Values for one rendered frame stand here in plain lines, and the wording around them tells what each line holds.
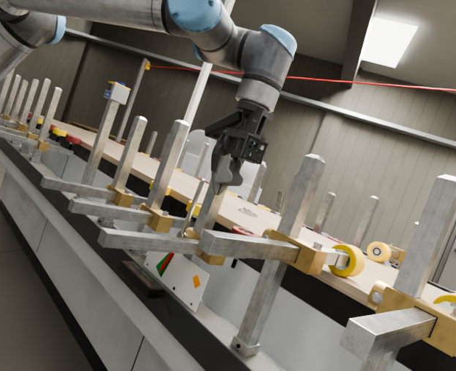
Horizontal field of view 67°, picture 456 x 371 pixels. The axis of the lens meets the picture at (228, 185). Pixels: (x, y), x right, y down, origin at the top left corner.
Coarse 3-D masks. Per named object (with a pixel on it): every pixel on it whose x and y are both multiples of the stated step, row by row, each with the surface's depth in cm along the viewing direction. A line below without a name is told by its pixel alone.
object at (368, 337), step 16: (448, 304) 66; (352, 320) 36; (368, 320) 37; (384, 320) 40; (400, 320) 42; (416, 320) 45; (432, 320) 49; (352, 336) 35; (368, 336) 34; (384, 336) 36; (400, 336) 40; (416, 336) 45; (352, 352) 35; (368, 352) 34; (384, 352) 37
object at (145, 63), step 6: (144, 60) 359; (144, 66) 361; (138, 72) 362; (138, 78) 361; (138, 84) 362; (132, 90) 363; (132, 96) 362; (132, 102) 364; (126, 108) 364; (126, 114) 363; (126, 120) 365; (120, 126) 365; (120, 132) 364; (120, 138) 366
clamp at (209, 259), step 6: (192, 228) 94; (192, 234) 90; (198, 234) 89; (204, 252) 86; (204, 258) 86; (210, 258) 84; (216, 258) 85; (222, 258) 87; (210, 264) 84; (216, 264) 86; (222, 264) 87
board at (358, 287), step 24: (120, 144) 310; (144, 168) 178; (192, 192) 149; (240, 216) 127; (264, 216) 156; (312, 240) 135; (384, 264) 141; (336, 288) 84; (360, 288) 81; (432, 288) 125
